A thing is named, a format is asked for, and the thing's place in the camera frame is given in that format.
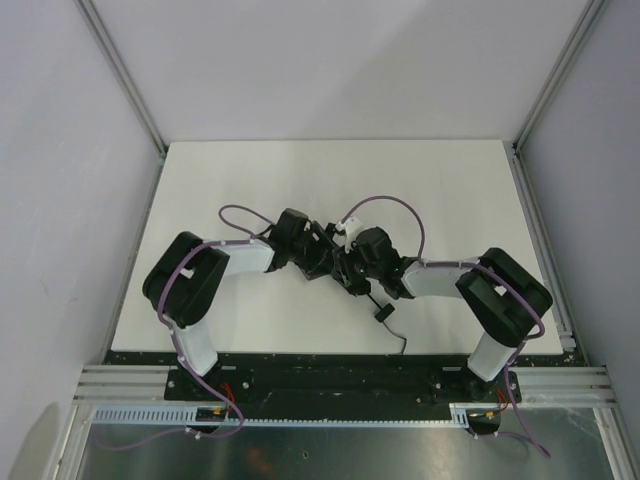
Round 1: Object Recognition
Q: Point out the black folding umbrella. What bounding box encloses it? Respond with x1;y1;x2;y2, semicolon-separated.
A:
331;217;412;355

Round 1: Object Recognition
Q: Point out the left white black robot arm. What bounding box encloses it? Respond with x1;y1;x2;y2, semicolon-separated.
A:
142;208;337;377

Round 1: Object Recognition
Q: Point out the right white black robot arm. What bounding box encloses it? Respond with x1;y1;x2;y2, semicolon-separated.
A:
331;218;553;400

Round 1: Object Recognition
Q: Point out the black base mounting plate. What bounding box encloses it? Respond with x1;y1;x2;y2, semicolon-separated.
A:
104;351;597;420

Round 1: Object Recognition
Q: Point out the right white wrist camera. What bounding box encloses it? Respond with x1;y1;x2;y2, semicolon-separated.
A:
335;217;363;251

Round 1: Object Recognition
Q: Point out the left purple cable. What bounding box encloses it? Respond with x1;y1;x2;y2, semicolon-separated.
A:
157;203;246;436

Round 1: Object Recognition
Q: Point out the grey slotted cable duct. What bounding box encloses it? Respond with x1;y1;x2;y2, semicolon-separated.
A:
92;405;469;428

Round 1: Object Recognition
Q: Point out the right aluminium frame post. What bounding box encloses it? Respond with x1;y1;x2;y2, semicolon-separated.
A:
512;0;609;151

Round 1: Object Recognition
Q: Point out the aluminium frame post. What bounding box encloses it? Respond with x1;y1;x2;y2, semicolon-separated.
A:
72;0;169;154
512;0;609;151

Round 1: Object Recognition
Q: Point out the left aluminium frame post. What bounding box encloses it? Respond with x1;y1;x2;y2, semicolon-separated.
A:
72;0;169;154

